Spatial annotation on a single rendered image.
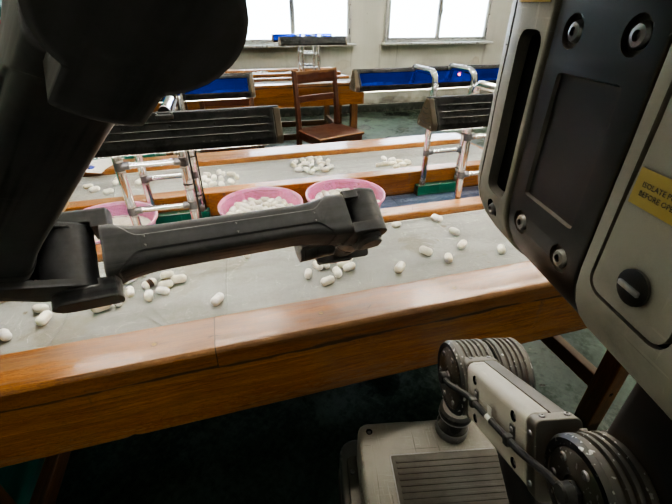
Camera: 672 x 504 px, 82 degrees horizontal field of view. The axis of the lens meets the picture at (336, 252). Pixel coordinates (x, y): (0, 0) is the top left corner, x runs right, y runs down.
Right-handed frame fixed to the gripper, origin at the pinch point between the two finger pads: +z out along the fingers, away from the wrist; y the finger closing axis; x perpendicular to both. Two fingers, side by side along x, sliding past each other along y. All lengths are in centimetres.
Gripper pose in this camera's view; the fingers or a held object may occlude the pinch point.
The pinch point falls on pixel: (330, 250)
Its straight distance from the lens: 82.3
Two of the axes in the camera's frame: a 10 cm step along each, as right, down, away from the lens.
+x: 1.8, 9.7, -1.3
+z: -2.2, 1.7, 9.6
